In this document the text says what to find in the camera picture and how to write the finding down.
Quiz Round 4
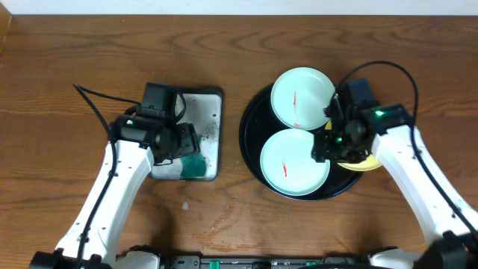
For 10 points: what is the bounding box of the yellow plate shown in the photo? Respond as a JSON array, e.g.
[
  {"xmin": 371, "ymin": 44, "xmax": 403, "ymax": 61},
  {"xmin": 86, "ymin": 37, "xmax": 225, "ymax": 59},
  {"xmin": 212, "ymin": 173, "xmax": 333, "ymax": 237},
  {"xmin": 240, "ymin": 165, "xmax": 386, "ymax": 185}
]
[{"xmin": 323, "ymin": 120, "xmax": 383, "ymax": 173}]

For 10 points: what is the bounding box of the green sponge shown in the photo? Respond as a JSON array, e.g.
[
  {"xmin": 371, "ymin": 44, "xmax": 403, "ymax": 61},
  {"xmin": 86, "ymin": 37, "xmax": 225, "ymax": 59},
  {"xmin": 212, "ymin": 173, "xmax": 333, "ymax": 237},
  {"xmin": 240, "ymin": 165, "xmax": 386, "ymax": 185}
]
[{"xmin": 180, "ymin": 153, "xmax": 207, "ymax": 179}]

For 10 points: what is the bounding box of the mint green plate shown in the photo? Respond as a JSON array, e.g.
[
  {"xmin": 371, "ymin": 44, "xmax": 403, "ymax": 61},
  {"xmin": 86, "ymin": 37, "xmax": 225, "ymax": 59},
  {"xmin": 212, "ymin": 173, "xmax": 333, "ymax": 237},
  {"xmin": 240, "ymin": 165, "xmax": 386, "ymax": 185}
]
[
  {"xmin": 270, "ymin": 67, "xmax": 335, "ymax": 131},
  {"xmin": 260, "ymin": 129, "xmax": 331, "ymax": 197}
]

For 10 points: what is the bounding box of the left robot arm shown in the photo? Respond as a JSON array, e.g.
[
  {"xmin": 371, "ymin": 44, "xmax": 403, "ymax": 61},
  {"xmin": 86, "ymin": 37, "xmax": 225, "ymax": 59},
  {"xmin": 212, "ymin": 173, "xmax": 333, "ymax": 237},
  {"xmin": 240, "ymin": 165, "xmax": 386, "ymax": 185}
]
[{"xmin": 29, "ymin": 114, "xmax": 199, "ymax": 268}]

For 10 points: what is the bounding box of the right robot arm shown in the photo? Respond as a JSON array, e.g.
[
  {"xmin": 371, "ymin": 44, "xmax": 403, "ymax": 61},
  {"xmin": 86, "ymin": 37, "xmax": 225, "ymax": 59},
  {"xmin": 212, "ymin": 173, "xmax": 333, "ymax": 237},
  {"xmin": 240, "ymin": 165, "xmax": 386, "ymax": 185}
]
[{"xmin": 311, "ymin": 105, "xmax": 477, "ymax": 268}]

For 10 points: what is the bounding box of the black rectangular soapy tray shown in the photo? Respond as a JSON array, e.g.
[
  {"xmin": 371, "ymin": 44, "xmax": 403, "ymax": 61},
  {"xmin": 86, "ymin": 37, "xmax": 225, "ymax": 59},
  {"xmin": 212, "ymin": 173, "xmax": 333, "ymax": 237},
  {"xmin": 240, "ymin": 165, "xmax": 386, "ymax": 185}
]
[{"xmin": 150, "ymin": 87, "xmax": 223, "ymax": 181}]

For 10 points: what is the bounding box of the round black tray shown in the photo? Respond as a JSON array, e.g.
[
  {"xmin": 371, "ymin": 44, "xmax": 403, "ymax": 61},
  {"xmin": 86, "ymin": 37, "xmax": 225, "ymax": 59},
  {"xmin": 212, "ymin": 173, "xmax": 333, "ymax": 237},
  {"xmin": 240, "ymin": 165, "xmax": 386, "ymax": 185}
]
[{"xmin": 239, "ymin": 84, "xmax": 363, "ymax": 201}]

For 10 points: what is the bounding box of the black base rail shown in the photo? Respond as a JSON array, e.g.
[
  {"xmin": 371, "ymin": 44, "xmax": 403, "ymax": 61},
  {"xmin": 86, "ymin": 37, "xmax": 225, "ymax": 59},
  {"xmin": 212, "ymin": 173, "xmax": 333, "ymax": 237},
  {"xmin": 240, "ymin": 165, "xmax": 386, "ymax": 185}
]
[{"xmin": 159, "ymin": 255, "xmax": 371, "ymax": 269}]

